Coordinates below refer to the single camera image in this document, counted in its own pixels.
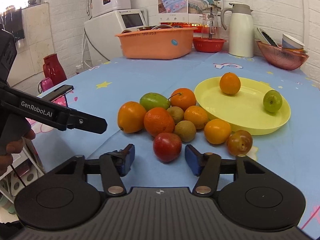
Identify yellow-orange round orange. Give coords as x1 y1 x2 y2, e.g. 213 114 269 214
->
204 119 232 145

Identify dark red-yellow plum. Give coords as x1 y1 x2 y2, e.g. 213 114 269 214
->
226 130 253 156

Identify brown kiwi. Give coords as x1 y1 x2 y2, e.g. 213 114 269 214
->
174 120 196 142
167 106 184 124

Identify red apple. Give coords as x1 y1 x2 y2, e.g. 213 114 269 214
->
153 133 182 163

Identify small mandarin orange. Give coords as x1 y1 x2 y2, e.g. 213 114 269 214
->
184 106 209 130

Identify large smooth orange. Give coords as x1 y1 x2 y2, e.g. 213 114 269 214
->
117 101 146 134

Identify rough dark orange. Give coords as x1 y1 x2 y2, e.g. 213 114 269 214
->
144 107 175 137

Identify green mango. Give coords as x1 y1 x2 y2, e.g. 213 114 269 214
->
139 92 171 111

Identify person's left hand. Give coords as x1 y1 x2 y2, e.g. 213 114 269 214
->
0 129 36 176

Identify pink cup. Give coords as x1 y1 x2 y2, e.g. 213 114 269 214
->
37 77 54 94

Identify red thermos jug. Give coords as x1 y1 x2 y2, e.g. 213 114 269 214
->
43 54 67 86

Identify white appliance with screen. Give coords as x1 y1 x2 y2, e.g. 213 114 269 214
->
85 9 149 66

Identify orange with stem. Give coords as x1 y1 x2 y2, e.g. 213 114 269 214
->
169 88 196 111

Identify orange on plate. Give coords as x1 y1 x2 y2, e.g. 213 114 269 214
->
219 72 241 95

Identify green apple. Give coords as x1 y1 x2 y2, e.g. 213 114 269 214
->
263 90 283 113

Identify orange plastic basket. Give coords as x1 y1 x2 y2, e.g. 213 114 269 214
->
116 28 196 60

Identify red plastic basket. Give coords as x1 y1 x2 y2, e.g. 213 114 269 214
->
193 37 226 53

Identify pink glass bowl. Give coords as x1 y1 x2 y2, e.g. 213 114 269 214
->
257 41 309 70

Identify glass pitcher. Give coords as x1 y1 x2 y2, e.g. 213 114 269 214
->
201 8 220 40

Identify white thermos jug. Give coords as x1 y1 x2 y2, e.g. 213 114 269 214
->
220 3 254 57

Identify tilted white dish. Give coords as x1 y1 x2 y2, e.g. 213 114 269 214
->
255 27 278 47

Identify stacked white-blue bowls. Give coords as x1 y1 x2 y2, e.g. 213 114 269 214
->
282 34 307 54

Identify bedding poster calendar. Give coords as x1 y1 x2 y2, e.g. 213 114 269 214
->
157 0 222 24

